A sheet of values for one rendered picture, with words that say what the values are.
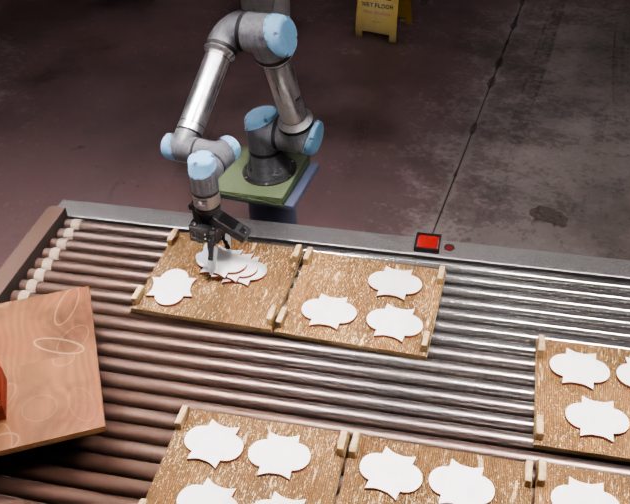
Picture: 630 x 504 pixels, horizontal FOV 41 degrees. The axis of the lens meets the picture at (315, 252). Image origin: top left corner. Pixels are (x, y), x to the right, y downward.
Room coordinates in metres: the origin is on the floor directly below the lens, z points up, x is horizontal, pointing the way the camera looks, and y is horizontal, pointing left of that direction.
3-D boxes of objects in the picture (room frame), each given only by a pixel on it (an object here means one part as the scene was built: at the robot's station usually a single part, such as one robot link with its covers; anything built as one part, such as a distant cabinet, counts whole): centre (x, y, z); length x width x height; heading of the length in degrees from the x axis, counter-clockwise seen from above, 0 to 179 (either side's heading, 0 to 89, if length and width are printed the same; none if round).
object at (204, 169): (1.90, 0.29, 1.26); 0.09 x 0.08 x 0.11; 154
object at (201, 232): (1.90, 0.30, 1.10); 0.09 x 0.08 x 0.12; 69
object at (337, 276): (1.73, -0.13, 0.93); 0.41 x 0.35 x 0.02; 73
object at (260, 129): (2.44, 0.15, 1.07); 0.13 x 0.12 x 0.14; 64
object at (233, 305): (1.85, 0.28, 0.93); 0.41 x 0.35 x 0.02; 74
